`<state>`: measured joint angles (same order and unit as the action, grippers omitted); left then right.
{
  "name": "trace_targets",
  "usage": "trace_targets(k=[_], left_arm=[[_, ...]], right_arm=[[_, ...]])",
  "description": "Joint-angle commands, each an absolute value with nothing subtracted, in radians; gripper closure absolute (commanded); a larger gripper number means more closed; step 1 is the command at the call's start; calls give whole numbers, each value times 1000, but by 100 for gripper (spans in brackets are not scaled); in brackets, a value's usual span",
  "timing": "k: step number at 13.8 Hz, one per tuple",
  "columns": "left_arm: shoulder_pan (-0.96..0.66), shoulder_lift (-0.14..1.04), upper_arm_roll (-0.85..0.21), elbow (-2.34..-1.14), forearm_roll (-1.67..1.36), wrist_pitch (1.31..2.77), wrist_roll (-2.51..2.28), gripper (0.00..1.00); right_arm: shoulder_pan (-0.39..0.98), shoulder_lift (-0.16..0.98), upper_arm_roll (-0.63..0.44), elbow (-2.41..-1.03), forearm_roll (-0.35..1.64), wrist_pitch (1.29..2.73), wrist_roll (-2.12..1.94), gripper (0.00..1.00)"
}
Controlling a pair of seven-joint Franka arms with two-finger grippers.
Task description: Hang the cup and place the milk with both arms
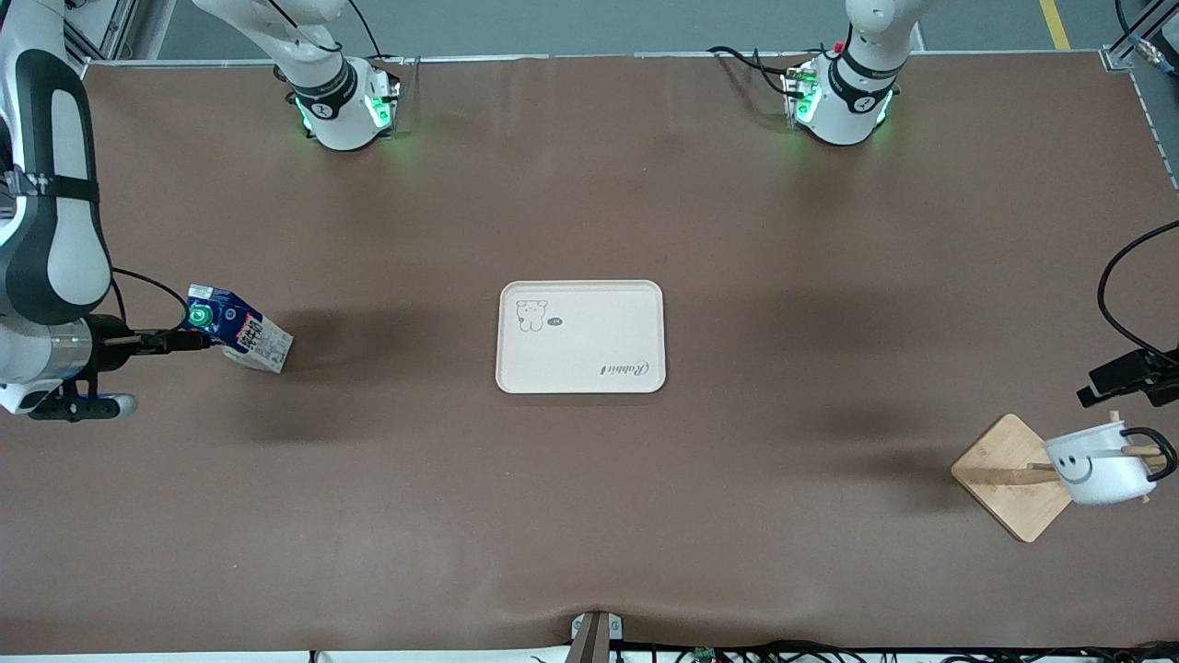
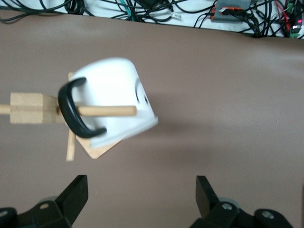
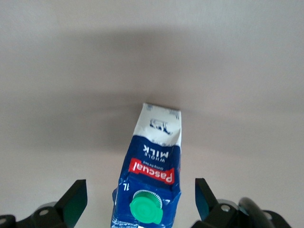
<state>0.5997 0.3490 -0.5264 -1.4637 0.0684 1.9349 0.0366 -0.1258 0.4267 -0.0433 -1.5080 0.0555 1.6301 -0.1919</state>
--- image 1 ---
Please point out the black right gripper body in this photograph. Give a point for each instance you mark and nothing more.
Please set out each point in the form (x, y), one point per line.
(110, 342)

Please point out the blue milk carton green cap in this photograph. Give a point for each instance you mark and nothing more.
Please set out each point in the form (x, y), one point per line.
(249, 336)

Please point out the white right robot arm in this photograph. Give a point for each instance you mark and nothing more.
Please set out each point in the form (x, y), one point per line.
(55, 184)

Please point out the wooden cup rack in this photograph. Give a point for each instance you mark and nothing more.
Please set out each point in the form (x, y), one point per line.
(1004, 451)

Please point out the brown table cover cloth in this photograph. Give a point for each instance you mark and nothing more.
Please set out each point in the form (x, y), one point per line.
(276, 506)

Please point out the beige plastic tray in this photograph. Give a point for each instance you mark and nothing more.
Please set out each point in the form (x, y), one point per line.
(589, 341)

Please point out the metal table edge clamp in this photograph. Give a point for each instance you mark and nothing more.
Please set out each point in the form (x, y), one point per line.
(594, 640)

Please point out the black aluminium frame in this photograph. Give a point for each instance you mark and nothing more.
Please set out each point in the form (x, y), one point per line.
(101, 28)
(1128, 51)

